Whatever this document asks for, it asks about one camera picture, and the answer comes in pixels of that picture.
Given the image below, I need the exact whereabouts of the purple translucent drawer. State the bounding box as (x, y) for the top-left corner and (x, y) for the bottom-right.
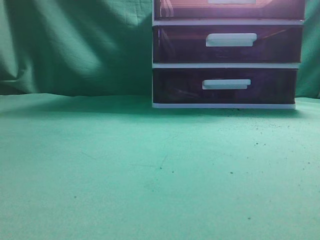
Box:
(152, 68), (298, 105)
(153, 25), (303, 64)
(153, 0), (306, 20)

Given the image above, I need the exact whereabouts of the white plastic drawer cabinet frame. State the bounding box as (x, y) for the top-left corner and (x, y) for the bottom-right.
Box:
(152, 1), (305, 109)

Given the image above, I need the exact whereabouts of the green cloth backdrop and cover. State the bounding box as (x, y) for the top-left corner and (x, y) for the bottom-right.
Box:
(0, 0), (320, 240)

